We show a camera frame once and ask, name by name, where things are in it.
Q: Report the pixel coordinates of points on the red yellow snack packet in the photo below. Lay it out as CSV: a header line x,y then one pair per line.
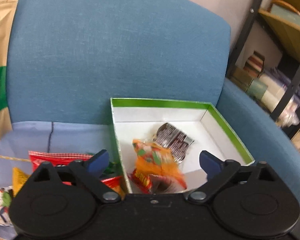
x,y
142,180

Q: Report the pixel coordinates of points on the light blue blanket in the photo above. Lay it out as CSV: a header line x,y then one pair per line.
x,y
72,137

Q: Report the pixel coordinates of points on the red orange snack packet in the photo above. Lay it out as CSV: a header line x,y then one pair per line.
x,y
115,185

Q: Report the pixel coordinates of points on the orange printed snack packet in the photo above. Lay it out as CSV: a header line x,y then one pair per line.
x,y
155,160

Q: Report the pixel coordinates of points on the green candy wrapper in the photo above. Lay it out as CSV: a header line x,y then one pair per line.
x,y
111,167

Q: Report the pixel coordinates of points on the white foam roll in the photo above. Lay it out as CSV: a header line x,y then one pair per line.
x,y
272,90

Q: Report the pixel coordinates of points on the green white cardboard box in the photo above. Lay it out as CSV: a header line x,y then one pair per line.
x,y
140,115

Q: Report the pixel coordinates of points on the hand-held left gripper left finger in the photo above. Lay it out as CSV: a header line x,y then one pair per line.
x,y
97,163

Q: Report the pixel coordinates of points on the pale green box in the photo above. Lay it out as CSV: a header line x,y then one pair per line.
x,y
256,88

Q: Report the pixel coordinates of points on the olive green box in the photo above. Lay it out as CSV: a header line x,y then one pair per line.
x,y
241,78

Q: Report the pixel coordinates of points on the kraft paper pouch bag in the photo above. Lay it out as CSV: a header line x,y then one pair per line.
x,y
0,55

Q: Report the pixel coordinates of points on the blue fabric armchair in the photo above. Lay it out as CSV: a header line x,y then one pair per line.
x,y
115,55

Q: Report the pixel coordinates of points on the stack of striped rolls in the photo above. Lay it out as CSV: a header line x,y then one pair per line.
x,y
255,62

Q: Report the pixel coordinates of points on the black metal shelf rack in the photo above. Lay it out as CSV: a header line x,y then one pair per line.
x,y
243,37

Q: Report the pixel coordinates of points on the purple folded cloth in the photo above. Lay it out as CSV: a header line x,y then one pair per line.
x,y
287,82

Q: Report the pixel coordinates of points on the clear plastic bags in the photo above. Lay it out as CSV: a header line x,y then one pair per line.
x,y
290,112

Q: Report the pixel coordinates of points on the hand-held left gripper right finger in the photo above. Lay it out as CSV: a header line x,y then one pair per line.
x,y
210,165

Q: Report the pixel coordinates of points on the dark brown snack packet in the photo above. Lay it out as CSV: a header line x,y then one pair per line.
x,y
173,140

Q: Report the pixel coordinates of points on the teal storage box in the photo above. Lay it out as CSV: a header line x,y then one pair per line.
x,y
287,17

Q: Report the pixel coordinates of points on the white snack packet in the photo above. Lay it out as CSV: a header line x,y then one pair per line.
x,y
0,205

